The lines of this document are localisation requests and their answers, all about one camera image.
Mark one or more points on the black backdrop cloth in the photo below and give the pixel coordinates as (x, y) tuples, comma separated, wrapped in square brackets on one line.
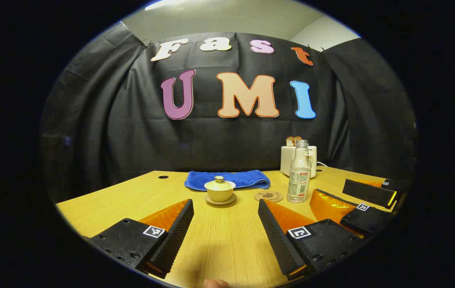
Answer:
[(131, 140)]

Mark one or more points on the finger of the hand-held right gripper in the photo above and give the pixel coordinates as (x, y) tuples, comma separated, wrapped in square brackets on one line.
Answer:
[(367, 192), (365, 220)]

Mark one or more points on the brown toast slice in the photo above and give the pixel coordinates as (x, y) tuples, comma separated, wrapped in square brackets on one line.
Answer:
[(290, 141), (298, 139)]

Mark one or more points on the cream ceramic saucer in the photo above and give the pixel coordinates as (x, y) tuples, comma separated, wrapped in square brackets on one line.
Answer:
[(220, 202)]

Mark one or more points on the blue folded towel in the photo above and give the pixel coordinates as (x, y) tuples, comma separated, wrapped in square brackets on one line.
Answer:
[(247, 179)]

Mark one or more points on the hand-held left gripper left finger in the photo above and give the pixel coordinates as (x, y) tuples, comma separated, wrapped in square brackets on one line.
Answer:
[(177, 236)]

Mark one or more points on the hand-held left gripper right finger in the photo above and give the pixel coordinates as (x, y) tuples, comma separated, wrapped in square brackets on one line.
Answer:
[(277, 240)]

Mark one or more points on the round cork coaster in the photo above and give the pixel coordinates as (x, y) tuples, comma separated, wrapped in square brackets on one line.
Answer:
[(268, 196)]

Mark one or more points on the ceiling light panel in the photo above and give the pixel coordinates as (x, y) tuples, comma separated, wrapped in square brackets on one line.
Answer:
[(163, 4)]

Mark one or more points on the cream teacup lid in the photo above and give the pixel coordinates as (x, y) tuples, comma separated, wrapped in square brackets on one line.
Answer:
[(219, 184)]

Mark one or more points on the cream ceramic teacup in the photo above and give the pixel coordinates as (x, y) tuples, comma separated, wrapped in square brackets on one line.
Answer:
[(219, 195)]

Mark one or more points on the white toaster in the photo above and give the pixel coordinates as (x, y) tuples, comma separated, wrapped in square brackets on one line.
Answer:
[(285, 160)]

